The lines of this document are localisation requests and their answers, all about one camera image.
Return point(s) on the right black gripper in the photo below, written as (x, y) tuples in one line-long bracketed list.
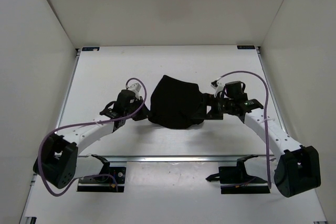
[(208, 100)]

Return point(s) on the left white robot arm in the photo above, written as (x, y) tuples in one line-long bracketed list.
[(59, 162)]

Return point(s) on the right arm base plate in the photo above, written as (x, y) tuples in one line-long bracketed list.
[(234, 182)]

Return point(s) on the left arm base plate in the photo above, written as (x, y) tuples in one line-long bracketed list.
[(104, 184)]

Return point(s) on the blue label corner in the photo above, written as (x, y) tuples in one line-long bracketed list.
[(90, 49), (246, 47)]

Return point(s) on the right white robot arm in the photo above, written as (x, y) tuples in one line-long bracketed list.
[(293, 169)]

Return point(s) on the blue label left corner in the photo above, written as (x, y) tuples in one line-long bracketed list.
[(90, 49)]

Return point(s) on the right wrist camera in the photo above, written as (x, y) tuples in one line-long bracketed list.
[(218, 87)]

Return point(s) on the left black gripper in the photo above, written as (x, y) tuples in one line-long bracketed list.
[(144, 114)]

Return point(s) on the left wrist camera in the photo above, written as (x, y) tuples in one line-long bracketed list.
[(135, 88)]

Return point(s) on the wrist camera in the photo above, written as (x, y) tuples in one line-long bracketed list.
[(218, 87), (135, 88)]

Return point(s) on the aluminium rail front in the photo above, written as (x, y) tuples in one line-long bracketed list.
[(173, 159)]

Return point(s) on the blue label right corner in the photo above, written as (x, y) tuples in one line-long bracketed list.
[(246, 47)]

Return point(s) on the black skirt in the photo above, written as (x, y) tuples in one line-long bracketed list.
[(173, 104)]

